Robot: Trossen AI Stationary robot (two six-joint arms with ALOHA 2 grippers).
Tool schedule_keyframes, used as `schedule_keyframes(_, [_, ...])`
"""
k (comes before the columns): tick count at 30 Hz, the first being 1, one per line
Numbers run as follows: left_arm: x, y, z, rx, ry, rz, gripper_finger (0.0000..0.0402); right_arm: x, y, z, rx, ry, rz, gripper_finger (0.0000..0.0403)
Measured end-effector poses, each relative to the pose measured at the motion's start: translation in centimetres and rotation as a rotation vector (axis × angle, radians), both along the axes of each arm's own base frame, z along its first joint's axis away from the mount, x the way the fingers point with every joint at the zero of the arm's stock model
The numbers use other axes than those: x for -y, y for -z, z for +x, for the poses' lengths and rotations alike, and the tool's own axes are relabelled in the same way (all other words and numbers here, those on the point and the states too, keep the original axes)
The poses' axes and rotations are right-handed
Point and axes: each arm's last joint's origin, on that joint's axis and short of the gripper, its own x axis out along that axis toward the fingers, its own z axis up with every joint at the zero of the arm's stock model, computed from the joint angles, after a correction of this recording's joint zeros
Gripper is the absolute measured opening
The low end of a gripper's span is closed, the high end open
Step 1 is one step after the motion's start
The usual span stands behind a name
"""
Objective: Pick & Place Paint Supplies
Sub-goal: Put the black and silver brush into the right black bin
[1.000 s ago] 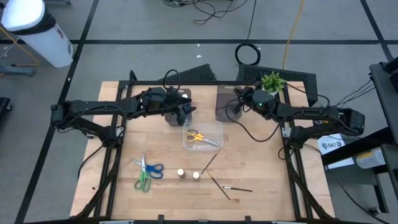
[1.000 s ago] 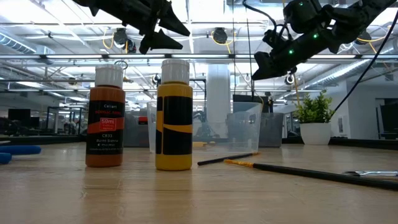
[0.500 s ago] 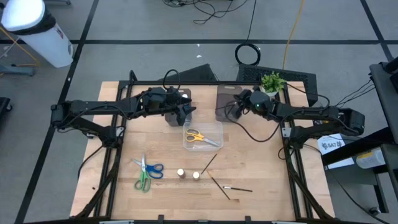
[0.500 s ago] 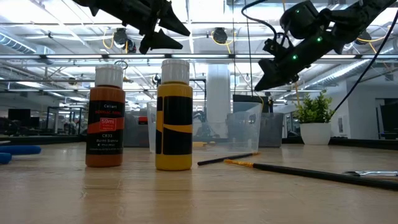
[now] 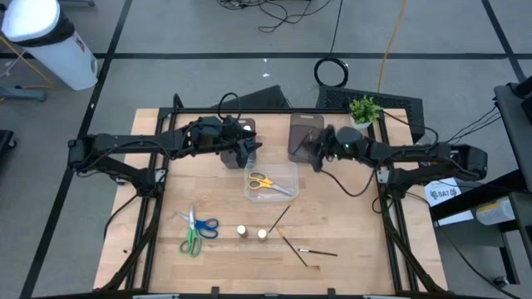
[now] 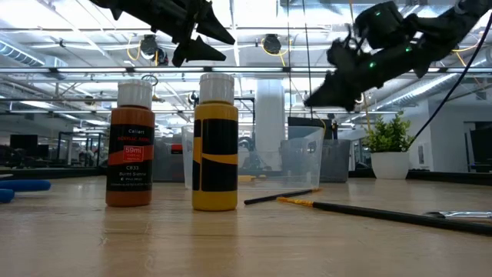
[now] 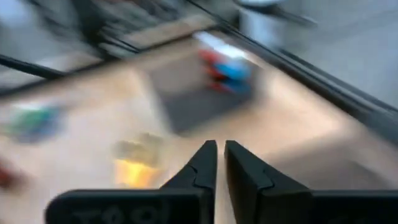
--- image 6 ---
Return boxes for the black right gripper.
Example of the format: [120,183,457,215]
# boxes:
[303,36,385,112]

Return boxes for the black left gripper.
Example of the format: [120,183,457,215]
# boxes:
[149,0,236,68]

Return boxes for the clear plastic container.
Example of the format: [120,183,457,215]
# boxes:
[181,125,325,190]

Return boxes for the brown paint bottle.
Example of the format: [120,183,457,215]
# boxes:
[105,79,156,208]

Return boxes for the black paintbrush silver ferrule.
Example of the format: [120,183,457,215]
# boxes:
[424,210,492,224]

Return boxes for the blue-handled scissors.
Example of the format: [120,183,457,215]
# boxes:
[0,179,52,204]

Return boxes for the black rectangular screen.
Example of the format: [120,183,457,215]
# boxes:
[288,116,334,140]

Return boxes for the green plant white pot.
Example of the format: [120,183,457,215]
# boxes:
[361,111,416,180]

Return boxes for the black monitor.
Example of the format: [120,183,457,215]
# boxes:
[9,134,39,157]

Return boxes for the hanging black cable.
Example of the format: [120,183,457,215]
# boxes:
[286,0,292,128]
[301,0,313,120]

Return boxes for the hanging black cable reel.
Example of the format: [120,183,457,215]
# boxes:
[138,33,169,65]
[262,33,284,55]

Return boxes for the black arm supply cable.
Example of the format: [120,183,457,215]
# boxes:
[407,11,492,149]

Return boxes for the black aluminium table frame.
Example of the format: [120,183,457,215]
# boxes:
[0,165,492,186]

